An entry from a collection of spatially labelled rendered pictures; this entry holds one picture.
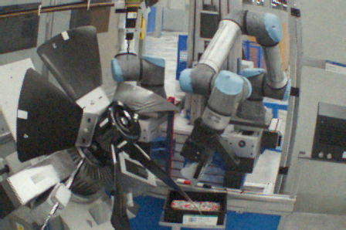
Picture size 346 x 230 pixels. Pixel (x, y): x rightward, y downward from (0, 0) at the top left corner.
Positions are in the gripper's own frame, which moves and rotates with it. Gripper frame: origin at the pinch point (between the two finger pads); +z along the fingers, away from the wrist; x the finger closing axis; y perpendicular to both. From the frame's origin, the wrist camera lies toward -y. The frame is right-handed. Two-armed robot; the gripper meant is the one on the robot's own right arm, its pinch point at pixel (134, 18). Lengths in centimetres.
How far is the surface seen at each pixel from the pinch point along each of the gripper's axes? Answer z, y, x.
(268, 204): 65, -17, -68
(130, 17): -2, -52, -25
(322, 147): 38, -19, -86
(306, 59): 19, 128, -74
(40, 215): 47, -89, -18
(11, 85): 18, -67, 13
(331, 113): 24, -19, -88
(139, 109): 27, -45, -26
